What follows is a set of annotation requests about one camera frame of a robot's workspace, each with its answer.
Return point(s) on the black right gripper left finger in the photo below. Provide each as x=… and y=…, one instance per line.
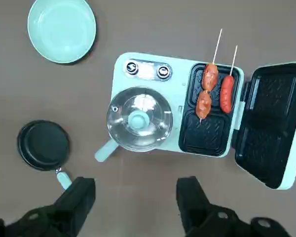
x=74, y=197

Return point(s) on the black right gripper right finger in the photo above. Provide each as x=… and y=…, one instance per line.
x=192, y=202

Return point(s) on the mint green cooking machine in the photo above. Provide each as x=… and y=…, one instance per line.
x=182, y=74

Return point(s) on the silver black control knob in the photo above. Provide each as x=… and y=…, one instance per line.
x=132, y=68
x=163, y=72

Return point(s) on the mint green saucepan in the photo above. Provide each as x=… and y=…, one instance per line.
x=104, y=151

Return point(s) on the black frying pan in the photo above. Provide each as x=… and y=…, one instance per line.
x=43, y=145

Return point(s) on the glass pot lid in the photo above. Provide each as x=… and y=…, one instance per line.
x=138, y=121

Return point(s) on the single sausage skewer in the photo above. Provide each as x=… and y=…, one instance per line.
x=226, y=93

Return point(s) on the double sausage skewer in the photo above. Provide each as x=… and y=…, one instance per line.
x=210, y=76

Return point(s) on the mint green plate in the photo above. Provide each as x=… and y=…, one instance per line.
x=61, y=29

